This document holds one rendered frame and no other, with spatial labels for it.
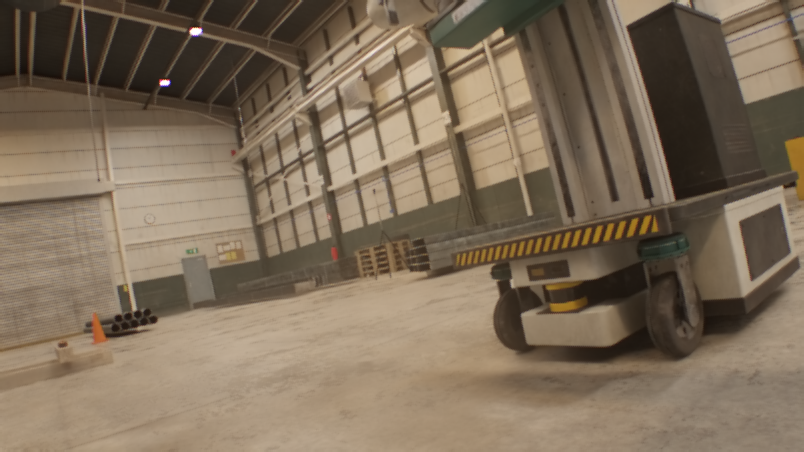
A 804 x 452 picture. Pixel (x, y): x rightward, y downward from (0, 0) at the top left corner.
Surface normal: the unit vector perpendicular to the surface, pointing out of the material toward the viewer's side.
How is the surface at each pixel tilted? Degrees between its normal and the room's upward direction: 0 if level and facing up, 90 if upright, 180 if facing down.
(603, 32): 90
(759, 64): 90
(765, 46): 90
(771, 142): 90
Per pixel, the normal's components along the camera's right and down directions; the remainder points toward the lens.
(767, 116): -0.72, 0.13
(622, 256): 0.52, -0.16
